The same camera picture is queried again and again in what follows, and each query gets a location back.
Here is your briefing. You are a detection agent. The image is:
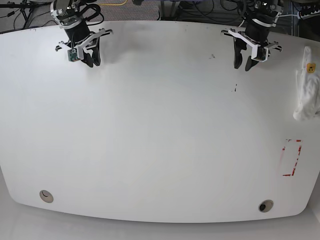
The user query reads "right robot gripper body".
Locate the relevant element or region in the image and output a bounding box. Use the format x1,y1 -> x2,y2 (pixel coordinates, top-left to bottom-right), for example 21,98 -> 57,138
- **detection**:
55,21 -> 113,59

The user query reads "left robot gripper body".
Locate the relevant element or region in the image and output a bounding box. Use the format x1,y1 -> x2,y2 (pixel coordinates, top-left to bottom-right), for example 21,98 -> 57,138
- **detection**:
221,18 -> 283,57

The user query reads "white printed T-shirt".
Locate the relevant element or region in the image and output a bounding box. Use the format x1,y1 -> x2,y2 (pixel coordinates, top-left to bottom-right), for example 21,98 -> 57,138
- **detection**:
293,46 -> 320,121

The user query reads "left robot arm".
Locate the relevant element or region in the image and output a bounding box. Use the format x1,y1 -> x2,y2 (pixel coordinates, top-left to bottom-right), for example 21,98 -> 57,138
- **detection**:
221,0 -> 284,71

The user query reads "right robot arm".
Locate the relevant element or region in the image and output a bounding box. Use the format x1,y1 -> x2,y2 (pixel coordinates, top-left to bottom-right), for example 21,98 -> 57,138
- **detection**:
50,0 -> 113,68

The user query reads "white power strip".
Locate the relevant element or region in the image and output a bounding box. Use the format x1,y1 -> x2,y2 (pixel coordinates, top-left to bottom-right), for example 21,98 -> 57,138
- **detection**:
298,4 -> 320,20

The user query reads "black tripod stand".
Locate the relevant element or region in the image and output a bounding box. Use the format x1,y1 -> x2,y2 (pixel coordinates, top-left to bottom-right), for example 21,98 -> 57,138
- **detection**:
0,0 -> 52,34

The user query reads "red tape rectangle marking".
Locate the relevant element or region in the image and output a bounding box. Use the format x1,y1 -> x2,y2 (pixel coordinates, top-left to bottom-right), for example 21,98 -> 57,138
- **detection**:
279,139 -> 303,177

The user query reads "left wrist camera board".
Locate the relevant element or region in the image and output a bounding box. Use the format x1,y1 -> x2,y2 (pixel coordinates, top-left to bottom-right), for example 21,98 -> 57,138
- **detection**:
251,46 -> 269,62

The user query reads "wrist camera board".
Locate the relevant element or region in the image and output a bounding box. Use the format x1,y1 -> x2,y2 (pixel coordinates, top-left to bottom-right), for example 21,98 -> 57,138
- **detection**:
67,48 -> 80,62
251,46 -> 269,62

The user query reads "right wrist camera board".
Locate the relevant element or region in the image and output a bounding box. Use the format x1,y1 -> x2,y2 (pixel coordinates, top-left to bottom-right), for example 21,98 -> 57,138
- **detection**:
67,48 -> 80,62

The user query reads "yellow cable on floor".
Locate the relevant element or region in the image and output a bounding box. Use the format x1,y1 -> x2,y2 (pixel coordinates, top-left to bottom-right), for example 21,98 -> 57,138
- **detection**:
99,0 -> 128,7

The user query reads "left table cable grommet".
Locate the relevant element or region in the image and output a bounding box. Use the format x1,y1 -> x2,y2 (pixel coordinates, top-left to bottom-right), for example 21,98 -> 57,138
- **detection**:
39,190 -> 54,204

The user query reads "table cable grommet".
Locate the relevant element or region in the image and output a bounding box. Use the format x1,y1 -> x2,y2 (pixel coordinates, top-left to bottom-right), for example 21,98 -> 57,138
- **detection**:
258,199 -> 274,213
39,190 -> 54,204

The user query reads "right table cable grommet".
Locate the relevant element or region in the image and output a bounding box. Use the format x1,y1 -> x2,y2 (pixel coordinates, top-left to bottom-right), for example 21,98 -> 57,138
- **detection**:
258,199 -> 274,213

